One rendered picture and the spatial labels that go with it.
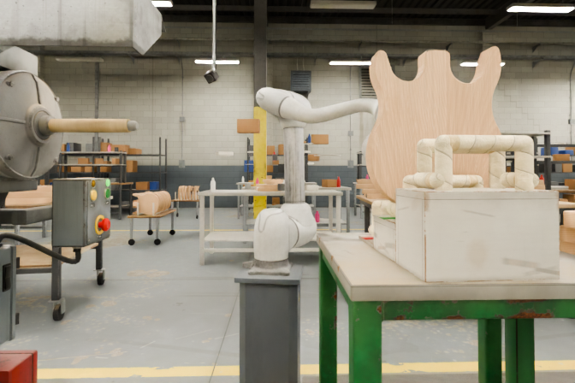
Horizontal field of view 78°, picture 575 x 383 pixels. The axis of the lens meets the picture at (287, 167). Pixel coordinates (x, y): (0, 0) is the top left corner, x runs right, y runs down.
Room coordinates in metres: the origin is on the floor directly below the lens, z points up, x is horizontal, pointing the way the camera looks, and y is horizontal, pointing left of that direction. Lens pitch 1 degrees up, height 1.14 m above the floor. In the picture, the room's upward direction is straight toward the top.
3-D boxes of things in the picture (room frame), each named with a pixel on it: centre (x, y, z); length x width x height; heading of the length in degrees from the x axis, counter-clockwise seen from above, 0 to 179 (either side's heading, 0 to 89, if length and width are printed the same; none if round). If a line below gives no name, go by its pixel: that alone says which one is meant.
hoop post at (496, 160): (0.79, -0.47, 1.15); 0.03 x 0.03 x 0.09
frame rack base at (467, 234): (0.75, -0.39, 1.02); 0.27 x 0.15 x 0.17; 95
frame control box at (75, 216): (1.08, 0.71, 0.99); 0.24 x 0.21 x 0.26; 92
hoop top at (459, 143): (0.71, -0.39, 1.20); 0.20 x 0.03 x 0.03; 94
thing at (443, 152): (0.70, -0.31, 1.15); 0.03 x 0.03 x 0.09
